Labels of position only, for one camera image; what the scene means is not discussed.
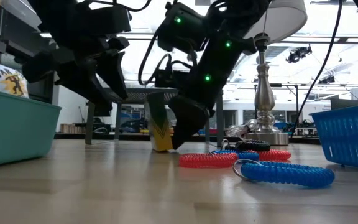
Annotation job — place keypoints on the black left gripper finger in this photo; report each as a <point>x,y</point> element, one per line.
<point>85,84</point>
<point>115,74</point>

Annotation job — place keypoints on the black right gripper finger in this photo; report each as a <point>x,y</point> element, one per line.
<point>188,121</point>

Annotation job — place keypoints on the green yellow crayon box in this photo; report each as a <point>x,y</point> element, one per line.
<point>160,130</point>

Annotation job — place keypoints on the light teal plastic container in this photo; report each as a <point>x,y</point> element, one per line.
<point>14,130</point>

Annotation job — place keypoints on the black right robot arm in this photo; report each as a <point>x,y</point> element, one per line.
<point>244,18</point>

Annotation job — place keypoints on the grey perforated metal shelf riser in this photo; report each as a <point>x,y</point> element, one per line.
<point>135,95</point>

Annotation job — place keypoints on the clear glass light bulb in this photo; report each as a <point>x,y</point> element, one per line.
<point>244,128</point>

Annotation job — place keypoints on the white shade silver table lamp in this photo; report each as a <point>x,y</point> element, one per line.
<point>264,99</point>

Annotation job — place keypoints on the person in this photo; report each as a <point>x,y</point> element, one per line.
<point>2,81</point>

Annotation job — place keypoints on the black ceiling spotlight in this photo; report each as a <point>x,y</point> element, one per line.
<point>298,54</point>

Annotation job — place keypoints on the black computer monitor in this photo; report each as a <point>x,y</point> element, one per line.
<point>346,103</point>

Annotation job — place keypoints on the blue perforated plastic basket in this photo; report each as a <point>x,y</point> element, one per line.
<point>346,137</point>

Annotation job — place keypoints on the black aluminium table frame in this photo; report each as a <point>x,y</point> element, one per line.
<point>73,136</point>

